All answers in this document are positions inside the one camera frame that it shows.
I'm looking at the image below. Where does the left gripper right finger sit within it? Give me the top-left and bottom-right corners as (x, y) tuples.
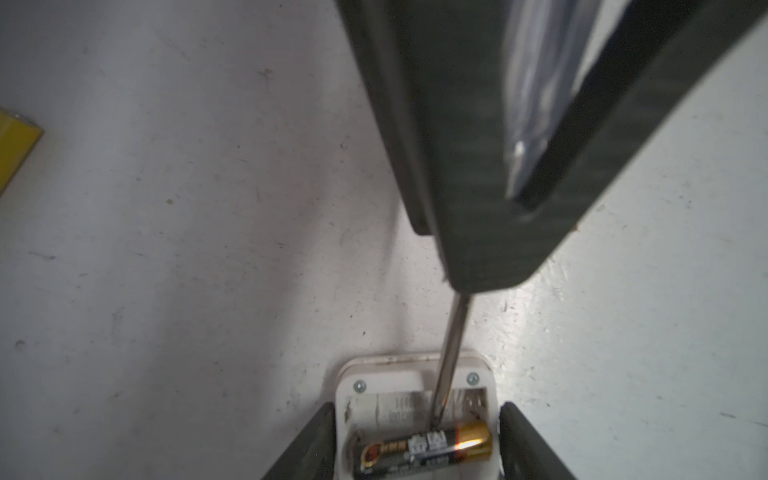
(499, 402), (576, 480)

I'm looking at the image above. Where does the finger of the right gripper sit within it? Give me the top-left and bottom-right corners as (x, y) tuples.
(512, 1), (767, 264)
(337, 1), (539, 293)

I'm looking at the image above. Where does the small battery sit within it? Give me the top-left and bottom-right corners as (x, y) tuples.
(0, 109), (44, 192)

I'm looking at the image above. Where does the white remote control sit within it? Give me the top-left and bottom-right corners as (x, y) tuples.
(334, 351), (502, 479)

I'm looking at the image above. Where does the black gold battery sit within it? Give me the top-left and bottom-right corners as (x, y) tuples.
(352, 421), (493, 479)

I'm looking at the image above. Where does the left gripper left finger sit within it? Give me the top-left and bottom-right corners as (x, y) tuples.
(262, 402), (336, 480)

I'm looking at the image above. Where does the clear thin strip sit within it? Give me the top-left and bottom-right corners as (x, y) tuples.
(427, 0), (604, 432)

